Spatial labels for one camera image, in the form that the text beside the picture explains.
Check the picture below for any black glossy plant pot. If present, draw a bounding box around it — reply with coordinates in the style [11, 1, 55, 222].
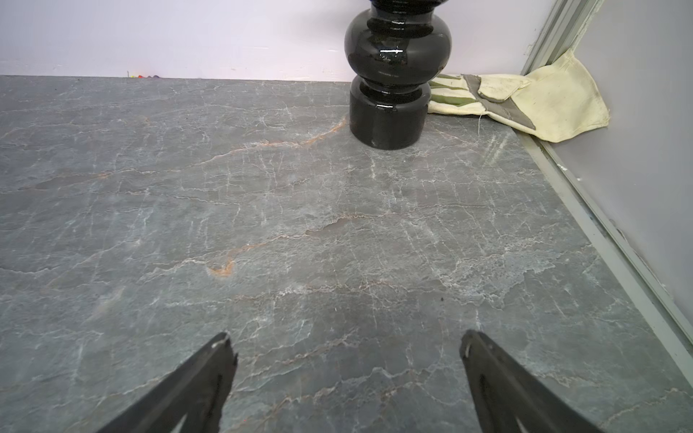
[345, 0, 452, 151]

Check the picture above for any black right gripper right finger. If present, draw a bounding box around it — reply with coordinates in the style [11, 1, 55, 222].
[459, 329, 600, 432]

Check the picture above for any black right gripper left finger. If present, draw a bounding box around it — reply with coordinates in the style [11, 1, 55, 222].
[100, 332, 238, 432]

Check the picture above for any cream work glove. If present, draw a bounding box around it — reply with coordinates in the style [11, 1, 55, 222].
[428, 50, 610, 144]

